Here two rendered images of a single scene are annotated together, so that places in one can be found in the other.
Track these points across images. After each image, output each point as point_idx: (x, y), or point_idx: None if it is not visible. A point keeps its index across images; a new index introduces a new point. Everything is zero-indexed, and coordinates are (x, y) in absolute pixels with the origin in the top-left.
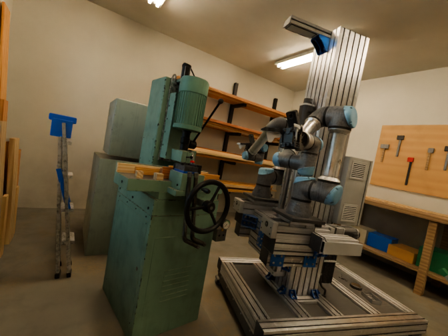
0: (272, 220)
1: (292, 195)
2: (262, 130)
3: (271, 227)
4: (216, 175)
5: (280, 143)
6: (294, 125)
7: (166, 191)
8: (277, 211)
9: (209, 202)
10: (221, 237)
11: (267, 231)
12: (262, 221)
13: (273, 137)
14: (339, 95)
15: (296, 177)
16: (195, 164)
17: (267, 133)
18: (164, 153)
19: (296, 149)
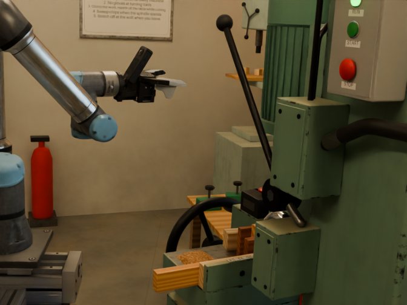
0: (72, 256)
1: (22, 206)
2: (183, 85)
3: (81, 262)
4: (167, 270)
5: (154, 97)
6: (165, 72)
7: None
8: (42, 253)
9: (217, 236)
10: None
11: (79, 281)
12: (76, 280)
13: (165, 90)
14: None
15: (20, 166)
16: (257, 192)
17: (175, 88)
18: None
19: (126, 99)
